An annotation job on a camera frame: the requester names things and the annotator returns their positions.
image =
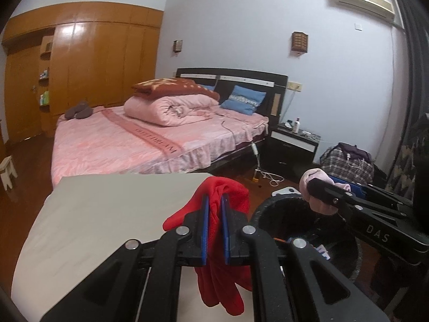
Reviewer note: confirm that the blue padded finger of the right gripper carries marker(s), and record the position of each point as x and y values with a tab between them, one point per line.
375	194

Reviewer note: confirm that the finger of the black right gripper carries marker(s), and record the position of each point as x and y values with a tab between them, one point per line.
353	201

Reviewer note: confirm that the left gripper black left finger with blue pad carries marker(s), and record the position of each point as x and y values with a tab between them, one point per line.
139	281

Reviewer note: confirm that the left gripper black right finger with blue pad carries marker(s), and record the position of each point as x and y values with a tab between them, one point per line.
291	280

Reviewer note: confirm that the pink sock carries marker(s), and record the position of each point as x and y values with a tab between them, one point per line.
323	194

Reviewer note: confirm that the red cloth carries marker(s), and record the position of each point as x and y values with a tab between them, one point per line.
218	282

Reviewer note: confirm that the black trash bin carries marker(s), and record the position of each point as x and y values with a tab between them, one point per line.
289	216

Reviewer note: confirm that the plaid bag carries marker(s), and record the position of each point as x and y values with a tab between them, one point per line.
349	163

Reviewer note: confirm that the white bathroom scale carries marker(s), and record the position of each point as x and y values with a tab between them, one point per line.
287	191

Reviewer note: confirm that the floral grey curtain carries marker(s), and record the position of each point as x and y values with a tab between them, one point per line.
401	180

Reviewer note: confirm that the black white nightstand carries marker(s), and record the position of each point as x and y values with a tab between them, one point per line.
289	154

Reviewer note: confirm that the white lotion bottle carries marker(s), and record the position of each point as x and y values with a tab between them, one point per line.
296	126

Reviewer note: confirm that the black headboard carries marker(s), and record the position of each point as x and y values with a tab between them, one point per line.
225	80

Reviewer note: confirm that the blue pillow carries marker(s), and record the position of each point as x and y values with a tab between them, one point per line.
243	100

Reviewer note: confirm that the pink covered bed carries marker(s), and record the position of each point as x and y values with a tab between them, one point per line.
109	142

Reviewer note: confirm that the folded pink quilt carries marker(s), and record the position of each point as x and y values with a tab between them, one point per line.
171	110

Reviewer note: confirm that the small wooden stool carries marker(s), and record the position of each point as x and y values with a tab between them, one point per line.
7	170

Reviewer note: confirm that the dark red pillow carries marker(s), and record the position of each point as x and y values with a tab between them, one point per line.
157	88

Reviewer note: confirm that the wooden wardrobe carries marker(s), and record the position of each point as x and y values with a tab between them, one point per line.
62	54

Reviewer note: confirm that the beige wall socket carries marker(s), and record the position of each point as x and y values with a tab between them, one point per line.
294	86

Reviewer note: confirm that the brown wall lamp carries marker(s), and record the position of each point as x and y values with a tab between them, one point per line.
299	42

